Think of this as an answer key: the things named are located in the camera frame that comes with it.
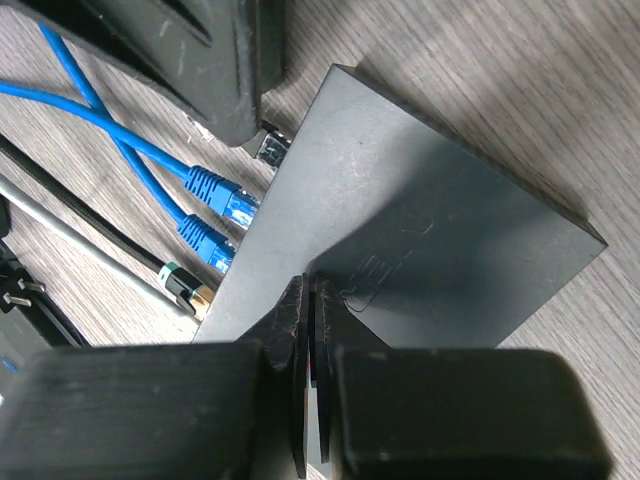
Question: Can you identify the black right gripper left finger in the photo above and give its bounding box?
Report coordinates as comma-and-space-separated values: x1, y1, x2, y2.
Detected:
1, 275, 310, 479

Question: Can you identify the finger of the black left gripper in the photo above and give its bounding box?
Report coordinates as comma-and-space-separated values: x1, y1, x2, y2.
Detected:
8, 0, 286, 147

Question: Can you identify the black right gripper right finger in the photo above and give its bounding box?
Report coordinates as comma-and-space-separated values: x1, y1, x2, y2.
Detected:
312, 280, 613, 479

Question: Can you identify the blue ethernet cable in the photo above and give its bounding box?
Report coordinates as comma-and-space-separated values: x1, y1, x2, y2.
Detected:
38, 23, 237, 275
0, 79, 259, 224

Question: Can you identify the dark grey network switch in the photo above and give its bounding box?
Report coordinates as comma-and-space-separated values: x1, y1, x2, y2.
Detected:
196, 64, 606, 347

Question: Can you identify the black power adapter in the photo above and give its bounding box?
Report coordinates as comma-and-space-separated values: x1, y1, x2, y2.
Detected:
0, 199, 91, 371

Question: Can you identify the black braided ethernet cable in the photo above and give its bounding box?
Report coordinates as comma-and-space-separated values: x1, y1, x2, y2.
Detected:
0, 134, 216, 316

